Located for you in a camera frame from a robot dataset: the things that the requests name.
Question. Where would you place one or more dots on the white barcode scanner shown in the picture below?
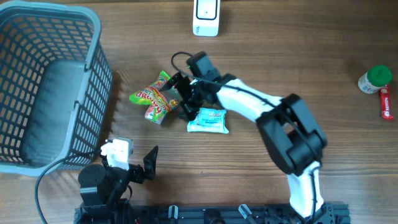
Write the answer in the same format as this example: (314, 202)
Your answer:
(206, 17)

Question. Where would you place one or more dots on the Haribo gummy candy bag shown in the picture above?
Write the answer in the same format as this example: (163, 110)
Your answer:
(160, 102)

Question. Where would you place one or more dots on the teal wet wipes pack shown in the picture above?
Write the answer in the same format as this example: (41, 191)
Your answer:
(208, 120)

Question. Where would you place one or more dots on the red snack stick packet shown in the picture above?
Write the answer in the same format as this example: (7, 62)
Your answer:
(385, 97)

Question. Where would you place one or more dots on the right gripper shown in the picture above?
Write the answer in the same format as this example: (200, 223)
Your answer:
(181, 81)

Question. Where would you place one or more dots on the green lid jar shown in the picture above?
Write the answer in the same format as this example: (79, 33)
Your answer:
(374, 79)

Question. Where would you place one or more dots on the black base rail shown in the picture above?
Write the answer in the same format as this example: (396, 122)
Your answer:
(279, 213)

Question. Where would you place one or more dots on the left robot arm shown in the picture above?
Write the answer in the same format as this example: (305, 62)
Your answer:
(102, 187)

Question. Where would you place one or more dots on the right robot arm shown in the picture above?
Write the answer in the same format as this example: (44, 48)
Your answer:
(293, 138)

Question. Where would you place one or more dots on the grey plastic shopping basket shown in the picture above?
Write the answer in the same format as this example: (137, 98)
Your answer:
(55, 87)

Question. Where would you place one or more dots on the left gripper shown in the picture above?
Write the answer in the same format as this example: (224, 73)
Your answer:
(149, 168)

